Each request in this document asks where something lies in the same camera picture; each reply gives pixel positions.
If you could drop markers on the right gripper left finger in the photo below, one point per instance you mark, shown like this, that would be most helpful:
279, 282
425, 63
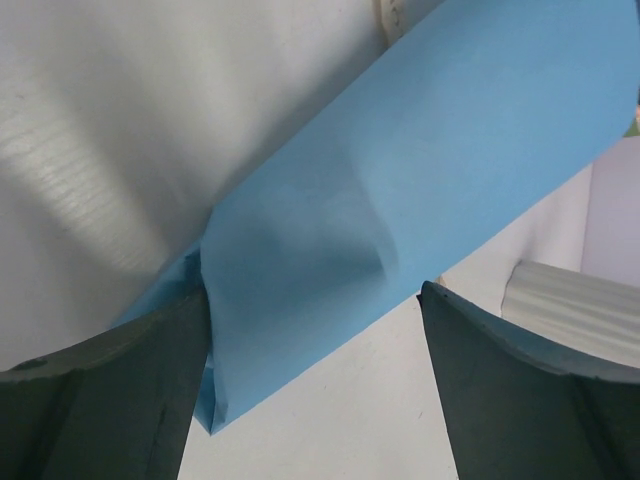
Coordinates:
116, 406

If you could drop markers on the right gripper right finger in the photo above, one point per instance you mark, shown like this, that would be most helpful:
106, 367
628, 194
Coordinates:
520, 406

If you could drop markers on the blue wrapping paper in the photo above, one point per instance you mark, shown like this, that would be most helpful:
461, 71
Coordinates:
480, 111

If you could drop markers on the cream printed ribbon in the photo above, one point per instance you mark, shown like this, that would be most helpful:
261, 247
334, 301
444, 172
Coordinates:
395, 18

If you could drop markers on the white ribbed ceramic vase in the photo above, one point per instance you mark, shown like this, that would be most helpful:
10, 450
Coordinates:
589, 314

